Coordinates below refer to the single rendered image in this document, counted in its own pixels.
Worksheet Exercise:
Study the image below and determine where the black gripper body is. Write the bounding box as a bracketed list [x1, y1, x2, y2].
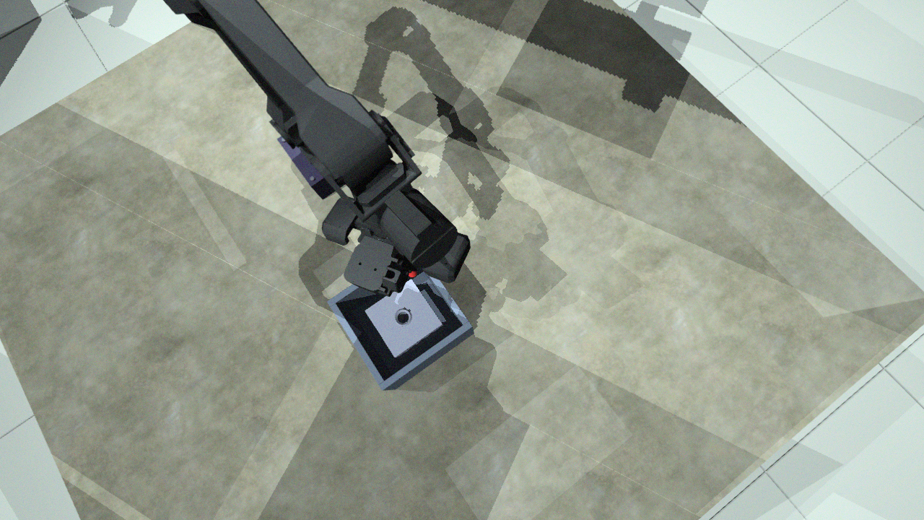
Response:
[322, 198, 471, 283]

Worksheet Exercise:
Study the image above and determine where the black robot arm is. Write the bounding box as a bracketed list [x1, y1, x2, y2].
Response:
[163, 0, 458, 297]

